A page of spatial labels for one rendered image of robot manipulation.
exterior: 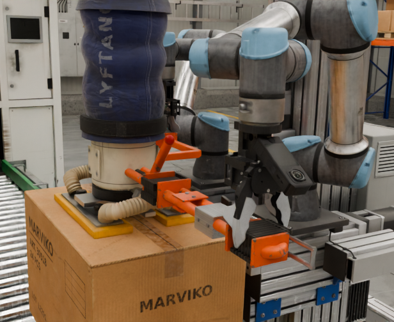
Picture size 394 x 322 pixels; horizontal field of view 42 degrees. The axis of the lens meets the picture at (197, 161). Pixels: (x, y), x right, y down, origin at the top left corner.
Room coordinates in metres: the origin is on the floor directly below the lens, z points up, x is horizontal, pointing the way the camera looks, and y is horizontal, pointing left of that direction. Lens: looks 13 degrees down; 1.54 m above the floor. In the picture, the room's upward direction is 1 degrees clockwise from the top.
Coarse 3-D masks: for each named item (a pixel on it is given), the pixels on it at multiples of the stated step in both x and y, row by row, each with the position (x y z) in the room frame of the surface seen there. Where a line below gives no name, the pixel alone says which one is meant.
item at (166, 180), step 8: (144, 176) 1.15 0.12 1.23; (152, 176) 1.16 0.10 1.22; (160, 176) 1.17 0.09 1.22; (168, 176) 1.18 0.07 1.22; (176, 176) 1.19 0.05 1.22; (184, 176) 1.16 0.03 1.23; (144, 184) 1.13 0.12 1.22; (152, 184) 1.09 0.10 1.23; (160, 184) 1.09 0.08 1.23; (168, 184) 1.10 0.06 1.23; (176, 184) 1.11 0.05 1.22; (184, 184) 1.12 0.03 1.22; (144, 192) 1.13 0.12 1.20; (152, 192) 1.11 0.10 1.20; (160, 192) 1.09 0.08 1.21; (176, 192) 1.11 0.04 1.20; (152, 200) 1.09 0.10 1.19; (160, 200) 1.09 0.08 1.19
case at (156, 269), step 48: (48, 192) 1.50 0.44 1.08; (48, 240) 1.28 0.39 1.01; (96, 240) 1.13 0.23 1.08; (144, 240) 1.14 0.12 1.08; (192, 240) 1.15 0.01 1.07; (48, 288) 1.30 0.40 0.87; (96, 288) 1.00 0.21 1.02; (144, 288) 1.06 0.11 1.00; (192, 288) 1.12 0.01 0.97; (240, 288) 1.19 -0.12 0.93
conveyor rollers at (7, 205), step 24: (0, 192) 3.25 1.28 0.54; (0, 216) 2.76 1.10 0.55; (24, 216) 2.81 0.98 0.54; (0, 240) 2.41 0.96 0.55; (24, 240) 2.45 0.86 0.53; (0, 264) 2.14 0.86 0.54; (24, 264) 2.18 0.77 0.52; (0, 288) 1.95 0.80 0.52; (24, 288) 1.93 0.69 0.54; (0, 312) 1.72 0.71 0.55; (24, 312) 1.75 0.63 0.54
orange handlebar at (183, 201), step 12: (180, 144) 1.61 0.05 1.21; (168, 156) 1.46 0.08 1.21; (180, 156) 1.48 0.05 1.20; (192, 156) 1.50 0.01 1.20; (144, 168) 1.28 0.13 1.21; (168, 192) 1.08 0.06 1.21; (180, 192) 1.10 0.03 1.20; (192, 192) 1.07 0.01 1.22; (180, 204) 1.02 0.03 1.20; (192, 204) 1.00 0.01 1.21; (204, 204) 1.02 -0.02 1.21; (216, 228) 0.90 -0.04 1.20; (264, 252) 0.79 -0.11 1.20; (276, 252) 0.79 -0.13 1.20
